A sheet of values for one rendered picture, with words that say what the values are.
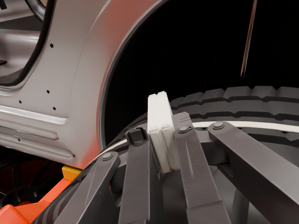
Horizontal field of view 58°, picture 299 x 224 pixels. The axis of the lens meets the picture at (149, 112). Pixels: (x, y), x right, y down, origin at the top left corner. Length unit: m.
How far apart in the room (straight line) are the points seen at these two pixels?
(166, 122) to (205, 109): 0.16
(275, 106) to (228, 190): 0.14
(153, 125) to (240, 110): 0.15
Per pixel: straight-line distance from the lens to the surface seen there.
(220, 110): 0.30
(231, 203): 0.19
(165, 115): 0.17
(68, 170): 0.96
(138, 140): 0.15
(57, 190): 0.97
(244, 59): 0.83
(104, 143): 0.81
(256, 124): 0.27
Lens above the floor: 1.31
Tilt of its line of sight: 28 degrees down
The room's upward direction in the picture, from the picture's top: 3 degrees counter-clockwise
